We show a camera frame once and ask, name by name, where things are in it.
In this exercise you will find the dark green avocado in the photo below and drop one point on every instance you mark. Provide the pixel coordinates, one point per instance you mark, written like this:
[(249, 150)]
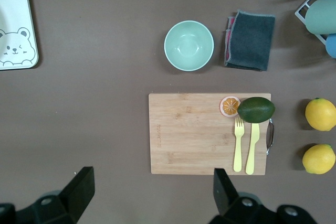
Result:
[(256, 110)]

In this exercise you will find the mint green bowl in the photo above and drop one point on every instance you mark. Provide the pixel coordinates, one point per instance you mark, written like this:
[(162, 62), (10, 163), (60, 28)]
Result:
[(189, 45)]

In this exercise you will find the yellow plastic fork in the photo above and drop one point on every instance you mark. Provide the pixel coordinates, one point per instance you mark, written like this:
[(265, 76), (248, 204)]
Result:
[(238, 145)]

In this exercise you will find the cream bear print tray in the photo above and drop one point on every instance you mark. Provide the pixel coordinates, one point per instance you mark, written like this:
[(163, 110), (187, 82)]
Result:
[(15, 11)]

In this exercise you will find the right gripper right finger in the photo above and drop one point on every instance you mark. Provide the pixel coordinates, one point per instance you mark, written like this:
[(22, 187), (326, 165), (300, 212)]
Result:
[(225, 197)]

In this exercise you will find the yellow lemon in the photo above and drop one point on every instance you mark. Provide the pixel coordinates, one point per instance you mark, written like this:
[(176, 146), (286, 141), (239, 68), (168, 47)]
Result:
[(319, 159), (321, 114)]

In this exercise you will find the orange slice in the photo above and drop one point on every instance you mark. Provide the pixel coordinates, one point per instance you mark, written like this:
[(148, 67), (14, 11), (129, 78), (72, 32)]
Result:
[(228, 106)]

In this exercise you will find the bamboo cutting board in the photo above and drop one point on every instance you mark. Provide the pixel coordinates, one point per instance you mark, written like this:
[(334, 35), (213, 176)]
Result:
[(189, 134)]

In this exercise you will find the dark grey folded cloth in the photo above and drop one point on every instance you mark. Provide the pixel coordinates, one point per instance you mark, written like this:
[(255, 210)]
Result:
[(252, 40)]

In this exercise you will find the pink folded cloth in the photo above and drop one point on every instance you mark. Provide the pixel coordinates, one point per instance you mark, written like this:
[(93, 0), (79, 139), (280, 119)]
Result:
[(228, 40)]

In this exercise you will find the sage green plastic cup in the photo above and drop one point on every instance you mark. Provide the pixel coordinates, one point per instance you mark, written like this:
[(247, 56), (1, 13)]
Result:
[(323, 15)]

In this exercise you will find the blue plastic cup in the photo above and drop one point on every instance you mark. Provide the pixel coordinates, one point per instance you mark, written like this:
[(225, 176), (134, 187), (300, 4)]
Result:
[(332, 47)]

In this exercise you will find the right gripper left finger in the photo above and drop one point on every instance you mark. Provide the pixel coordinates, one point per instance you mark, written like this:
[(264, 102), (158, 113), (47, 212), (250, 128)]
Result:
[(76, 195)]

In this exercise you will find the yellow plastic knife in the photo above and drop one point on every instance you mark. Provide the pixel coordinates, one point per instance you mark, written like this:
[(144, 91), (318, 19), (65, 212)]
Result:
[(252, 145)]

